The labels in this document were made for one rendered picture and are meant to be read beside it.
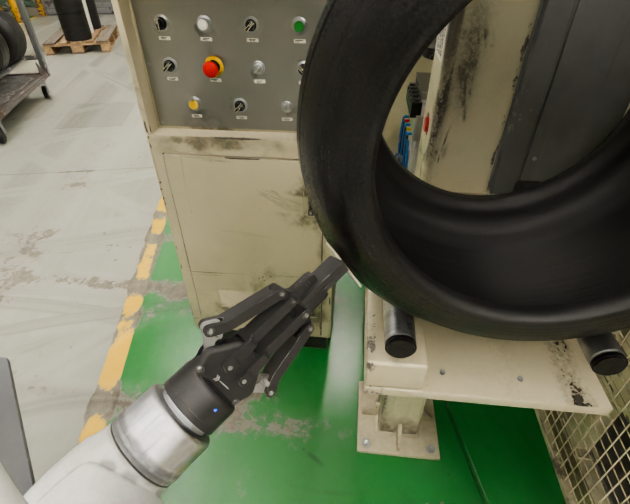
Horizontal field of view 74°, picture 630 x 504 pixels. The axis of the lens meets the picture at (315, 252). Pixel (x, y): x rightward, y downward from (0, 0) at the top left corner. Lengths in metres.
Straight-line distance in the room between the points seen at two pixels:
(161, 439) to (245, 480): 1.06
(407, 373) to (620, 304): 0.28
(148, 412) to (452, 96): 0.67
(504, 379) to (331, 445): 0.89
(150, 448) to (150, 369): 1.36
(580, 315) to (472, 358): 0.21
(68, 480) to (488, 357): 0.60
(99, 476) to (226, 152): 0.96
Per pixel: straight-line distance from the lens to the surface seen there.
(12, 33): 4.85
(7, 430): 0.99
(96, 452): 0.49
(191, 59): 1.25
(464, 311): 0.57
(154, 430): 0.46
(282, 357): 0.51
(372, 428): 1.57
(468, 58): 0.80
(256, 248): 1.42
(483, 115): 0.83
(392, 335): 0.61
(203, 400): 0.46
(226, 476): 1.52
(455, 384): 0.72
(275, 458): 1.53
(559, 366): 0.81
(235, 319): 0.46
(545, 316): 0.61
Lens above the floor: 1.37
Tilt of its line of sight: 38 degrees down
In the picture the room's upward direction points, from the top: straight up
